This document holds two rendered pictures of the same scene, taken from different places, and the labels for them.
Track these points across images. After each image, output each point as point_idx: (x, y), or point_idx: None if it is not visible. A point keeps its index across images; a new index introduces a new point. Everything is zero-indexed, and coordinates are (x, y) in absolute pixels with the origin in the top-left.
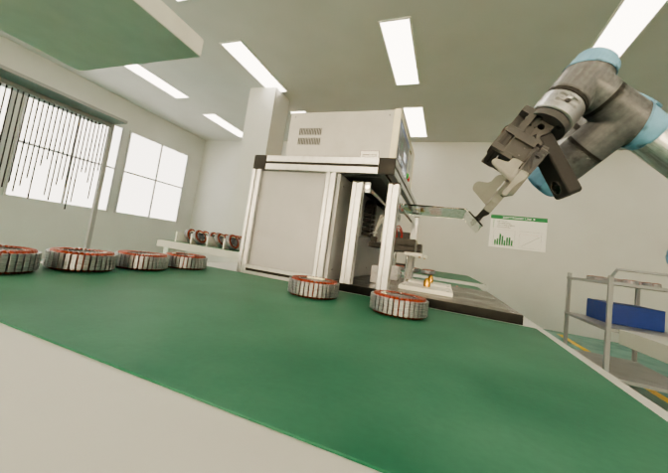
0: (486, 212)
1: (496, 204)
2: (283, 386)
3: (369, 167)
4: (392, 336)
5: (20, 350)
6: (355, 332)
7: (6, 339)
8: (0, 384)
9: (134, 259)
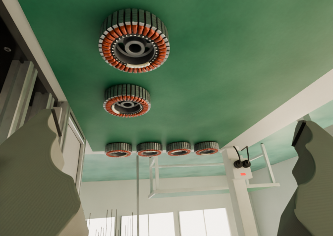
0: (57, 120)
1: (57, 140)
2: (320, 63)
3: None
4: (240, 37)
5: (286, 105)
6: (239, 56)
7: (278, 110)
8: (307, 97)
9: (161, 148)
